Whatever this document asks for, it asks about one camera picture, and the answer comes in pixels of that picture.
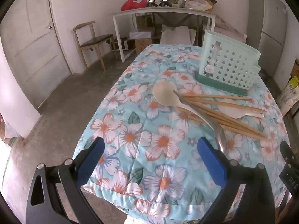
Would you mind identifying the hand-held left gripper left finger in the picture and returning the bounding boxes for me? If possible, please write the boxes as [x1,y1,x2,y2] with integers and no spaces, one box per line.
[26,136,105,224]

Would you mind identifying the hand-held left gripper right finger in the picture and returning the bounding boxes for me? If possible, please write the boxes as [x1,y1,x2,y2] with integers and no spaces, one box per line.
[197,137,276,224]

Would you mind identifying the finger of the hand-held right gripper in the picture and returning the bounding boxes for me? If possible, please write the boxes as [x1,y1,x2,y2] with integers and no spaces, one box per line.
[280,141,297,168]

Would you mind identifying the metal spoon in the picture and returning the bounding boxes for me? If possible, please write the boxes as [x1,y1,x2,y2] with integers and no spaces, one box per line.
[172,90,230,155]

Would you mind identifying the bundle of wooden chopsticks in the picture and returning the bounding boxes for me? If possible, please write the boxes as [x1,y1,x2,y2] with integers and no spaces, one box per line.
[174,93,271,141]

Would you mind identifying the white plastic spoon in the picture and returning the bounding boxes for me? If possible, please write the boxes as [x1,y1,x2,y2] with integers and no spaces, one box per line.
[152,80,215,131]
[217,99,265,119]

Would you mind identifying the green plastic utensil basket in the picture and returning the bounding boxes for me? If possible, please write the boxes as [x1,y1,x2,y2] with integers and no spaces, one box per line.
[195,29,261,96]

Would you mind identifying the floral blue blanket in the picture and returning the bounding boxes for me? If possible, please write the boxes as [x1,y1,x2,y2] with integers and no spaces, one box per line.
[71,44,293,224]

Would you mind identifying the white printed sack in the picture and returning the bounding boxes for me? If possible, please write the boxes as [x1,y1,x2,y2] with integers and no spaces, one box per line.
[278,76,299,117]

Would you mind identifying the cardboard box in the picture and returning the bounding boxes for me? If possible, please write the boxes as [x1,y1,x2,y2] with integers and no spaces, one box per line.
[290,58,299,82]
[129,30,155,55]

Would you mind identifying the wooden chair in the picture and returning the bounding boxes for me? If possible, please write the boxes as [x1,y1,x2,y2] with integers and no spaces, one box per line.
[73,21,115,71]

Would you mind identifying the grey refrigerator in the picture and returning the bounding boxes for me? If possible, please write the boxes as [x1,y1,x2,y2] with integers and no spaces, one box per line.
[248,0,292,77]

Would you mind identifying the white wooden door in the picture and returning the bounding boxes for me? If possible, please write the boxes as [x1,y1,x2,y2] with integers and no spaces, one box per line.
[0,0,72,109]

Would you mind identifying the white pillows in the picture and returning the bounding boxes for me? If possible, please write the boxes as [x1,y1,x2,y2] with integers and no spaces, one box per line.
[160,24,197,45]

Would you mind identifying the red plastic bag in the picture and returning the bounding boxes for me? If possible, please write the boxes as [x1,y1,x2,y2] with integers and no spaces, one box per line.
[121,0,148,11]

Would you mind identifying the white plastic bag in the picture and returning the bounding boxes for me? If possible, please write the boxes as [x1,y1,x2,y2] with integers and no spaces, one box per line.
[184,0,212,11]

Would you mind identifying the white metal table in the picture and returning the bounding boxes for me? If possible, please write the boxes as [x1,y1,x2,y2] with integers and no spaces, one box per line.
[112,7,216,62]

